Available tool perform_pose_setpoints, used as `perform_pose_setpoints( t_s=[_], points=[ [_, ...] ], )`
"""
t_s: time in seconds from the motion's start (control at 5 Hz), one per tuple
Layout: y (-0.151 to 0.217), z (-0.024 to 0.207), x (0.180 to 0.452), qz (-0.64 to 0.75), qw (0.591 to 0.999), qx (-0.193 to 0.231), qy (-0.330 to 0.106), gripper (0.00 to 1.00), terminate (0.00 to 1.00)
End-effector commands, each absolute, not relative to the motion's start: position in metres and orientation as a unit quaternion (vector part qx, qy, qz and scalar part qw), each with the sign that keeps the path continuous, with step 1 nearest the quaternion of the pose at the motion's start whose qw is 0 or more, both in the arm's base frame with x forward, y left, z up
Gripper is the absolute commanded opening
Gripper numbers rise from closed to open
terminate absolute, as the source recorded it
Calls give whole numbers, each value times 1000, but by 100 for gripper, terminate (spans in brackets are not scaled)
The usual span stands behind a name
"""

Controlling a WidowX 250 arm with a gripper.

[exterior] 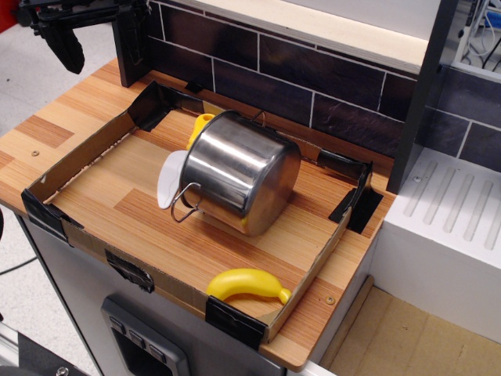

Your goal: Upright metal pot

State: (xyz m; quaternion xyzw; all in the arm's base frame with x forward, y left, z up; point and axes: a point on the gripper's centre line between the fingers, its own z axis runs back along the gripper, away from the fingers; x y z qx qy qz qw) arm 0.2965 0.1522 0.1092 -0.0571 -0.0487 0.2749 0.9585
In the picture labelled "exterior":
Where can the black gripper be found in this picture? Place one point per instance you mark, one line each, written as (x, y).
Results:
(53, 20)

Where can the dark shelf post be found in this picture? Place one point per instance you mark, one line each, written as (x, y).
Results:
(408, 148)
(129, 72)

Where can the grey oven control panel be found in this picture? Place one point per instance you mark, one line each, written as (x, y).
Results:
(143, 350)

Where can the dark left shelf post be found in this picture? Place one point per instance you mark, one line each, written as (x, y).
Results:
(129, 72)

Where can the dark right shelf post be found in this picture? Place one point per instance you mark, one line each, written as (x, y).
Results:
(408, 148)

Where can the stainless steel pot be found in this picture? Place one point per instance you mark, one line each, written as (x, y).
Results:
(239, 173)

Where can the yellow toy banana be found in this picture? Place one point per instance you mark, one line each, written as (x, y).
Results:
(247, 281)

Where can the white drainboard sink unit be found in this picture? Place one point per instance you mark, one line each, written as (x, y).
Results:
(439, 245)

